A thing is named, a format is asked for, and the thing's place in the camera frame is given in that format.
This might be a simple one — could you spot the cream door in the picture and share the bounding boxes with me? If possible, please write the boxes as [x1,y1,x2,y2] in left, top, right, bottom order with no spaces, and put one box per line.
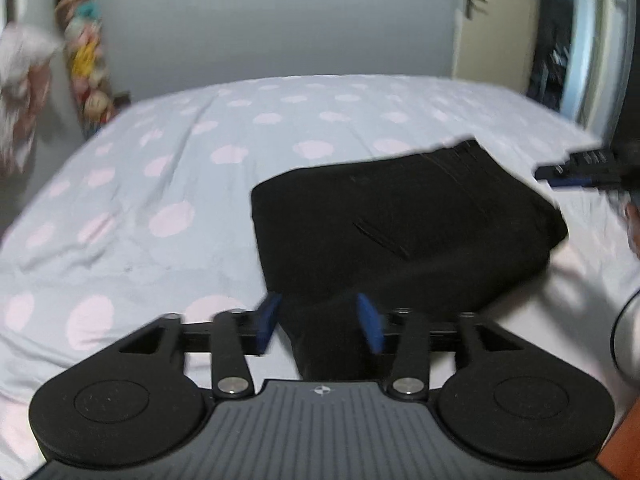
[451,0,542,95]

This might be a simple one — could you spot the black pants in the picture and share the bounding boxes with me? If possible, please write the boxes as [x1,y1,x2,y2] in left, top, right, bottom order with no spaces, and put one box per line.
[250,137,571,383]

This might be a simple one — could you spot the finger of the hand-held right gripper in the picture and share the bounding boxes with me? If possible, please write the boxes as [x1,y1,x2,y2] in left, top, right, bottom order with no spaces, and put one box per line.
[534,161,621,192]
[565,148,618,166]

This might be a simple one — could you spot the orange knit cloth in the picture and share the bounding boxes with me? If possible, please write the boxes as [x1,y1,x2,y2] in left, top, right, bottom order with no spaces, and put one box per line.
[597,412,640,480]

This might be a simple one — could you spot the pink and white cloth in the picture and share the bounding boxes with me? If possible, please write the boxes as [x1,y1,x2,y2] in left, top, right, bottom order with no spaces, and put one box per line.
[0,21,62,177]

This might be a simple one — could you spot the person's right hand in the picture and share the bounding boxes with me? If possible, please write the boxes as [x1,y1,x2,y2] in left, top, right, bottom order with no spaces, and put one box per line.
[622,202,640,261]

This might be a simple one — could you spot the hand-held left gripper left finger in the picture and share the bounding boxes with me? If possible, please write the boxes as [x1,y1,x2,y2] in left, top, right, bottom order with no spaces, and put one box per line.
[119,292,283,401]

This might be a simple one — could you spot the dark cable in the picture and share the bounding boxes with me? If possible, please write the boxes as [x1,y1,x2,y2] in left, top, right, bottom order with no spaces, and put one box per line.
[610,289,640,377]

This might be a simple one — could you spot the row of plush toys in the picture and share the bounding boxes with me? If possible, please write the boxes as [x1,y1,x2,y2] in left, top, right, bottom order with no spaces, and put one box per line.
[52,0,119,130]

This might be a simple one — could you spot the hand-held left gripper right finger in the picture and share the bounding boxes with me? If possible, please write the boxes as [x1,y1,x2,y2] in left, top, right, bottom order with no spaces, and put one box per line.
[355,292,525,401]

